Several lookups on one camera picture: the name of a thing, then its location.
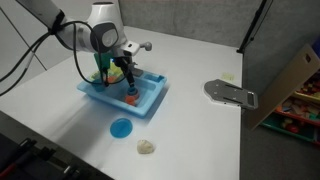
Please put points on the small yellow sticker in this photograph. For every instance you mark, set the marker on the small yellow sticker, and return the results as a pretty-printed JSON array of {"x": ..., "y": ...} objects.
[{"x": 227, "y": 76}]

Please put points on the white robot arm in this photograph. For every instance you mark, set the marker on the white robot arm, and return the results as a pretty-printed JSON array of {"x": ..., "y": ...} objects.
[{"x": 102, "y": 32}]

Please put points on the grey metal mounting plate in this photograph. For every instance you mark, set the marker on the grey metal mounting plate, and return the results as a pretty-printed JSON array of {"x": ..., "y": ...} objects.
[{"x": 227, "y": 93}]

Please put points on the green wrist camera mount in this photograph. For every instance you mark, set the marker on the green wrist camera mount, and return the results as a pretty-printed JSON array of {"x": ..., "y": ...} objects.
[{"x": 103, "y": 62}]

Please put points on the black equipment foreground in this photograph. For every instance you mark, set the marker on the black equipment foreground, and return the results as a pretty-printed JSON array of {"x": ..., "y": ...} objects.
[{"x": 18, "y": 162}]

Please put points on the orange toy plate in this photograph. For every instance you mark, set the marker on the orange toy plate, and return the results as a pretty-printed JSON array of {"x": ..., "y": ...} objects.
[{"x": 112, "y": 79}]

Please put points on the yellow-green dish rack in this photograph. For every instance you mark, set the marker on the yellow-green dish rack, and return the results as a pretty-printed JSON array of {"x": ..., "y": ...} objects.
[{"x": 114, "y": 71}]

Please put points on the orange toy cup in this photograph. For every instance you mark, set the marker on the orange toy cup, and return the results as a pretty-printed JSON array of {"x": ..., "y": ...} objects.
[{"x": 131, "y": 100}]

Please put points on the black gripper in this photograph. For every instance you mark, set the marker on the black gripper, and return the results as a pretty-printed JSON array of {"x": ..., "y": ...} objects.
[{"x": 126, "y": 67}]

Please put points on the wooden toy shelf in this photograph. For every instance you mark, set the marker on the wooden toy shelf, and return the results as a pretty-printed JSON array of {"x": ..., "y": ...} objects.
[{"x": 290, "y": 104}]

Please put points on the black tripod pole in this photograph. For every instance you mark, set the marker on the black tripod pole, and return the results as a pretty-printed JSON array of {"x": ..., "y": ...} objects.
[{"x": 256, "y": 24}]

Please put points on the light blue toy sink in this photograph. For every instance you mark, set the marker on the light blue toy sink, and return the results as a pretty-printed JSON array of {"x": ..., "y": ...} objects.
[{"x": 149, "y": 86}]

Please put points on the blue round plate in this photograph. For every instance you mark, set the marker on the blue round plate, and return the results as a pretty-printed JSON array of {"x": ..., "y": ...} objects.
[{"x": 121, "y": 128}]

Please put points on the grey toy faucet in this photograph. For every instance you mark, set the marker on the grey toy faucet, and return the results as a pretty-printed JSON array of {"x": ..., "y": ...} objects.
[{"x": 146, "y": 45}]

